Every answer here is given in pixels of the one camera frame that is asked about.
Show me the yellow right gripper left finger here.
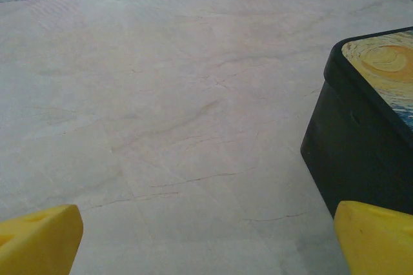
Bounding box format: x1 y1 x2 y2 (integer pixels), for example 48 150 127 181
0 204 85 275

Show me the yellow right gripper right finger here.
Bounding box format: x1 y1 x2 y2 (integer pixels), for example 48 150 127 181
333 200 413 275

